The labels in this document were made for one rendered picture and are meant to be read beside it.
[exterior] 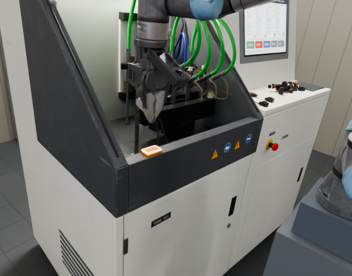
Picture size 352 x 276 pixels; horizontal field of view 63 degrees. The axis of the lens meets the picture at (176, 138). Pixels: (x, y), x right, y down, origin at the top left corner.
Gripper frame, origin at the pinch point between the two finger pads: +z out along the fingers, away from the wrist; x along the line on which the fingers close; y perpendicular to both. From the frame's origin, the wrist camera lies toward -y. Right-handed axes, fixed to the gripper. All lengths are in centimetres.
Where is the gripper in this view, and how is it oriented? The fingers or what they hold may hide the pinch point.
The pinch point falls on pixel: (153, 119)
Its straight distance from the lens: 78.1
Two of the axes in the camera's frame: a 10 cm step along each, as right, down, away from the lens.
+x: -7.3, 2.3, -6.4
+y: -6.8, -3.6, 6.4
